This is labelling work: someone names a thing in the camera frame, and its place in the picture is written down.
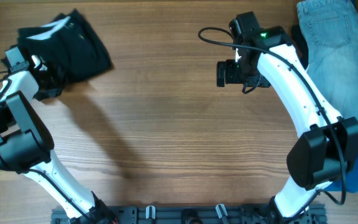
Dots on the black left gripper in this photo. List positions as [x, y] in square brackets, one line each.
[53, 91]

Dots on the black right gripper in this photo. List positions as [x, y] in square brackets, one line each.
[227, 69]

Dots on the black shorts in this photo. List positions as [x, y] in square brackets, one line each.
[69, 44]

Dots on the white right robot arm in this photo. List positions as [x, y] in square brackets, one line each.
[327, 143]

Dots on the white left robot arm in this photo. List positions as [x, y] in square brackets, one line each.
[27, 148]

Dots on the black garment under jeans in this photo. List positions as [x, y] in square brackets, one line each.
[300, 41]

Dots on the light blue denim shorts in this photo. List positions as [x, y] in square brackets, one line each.
[330, 28]

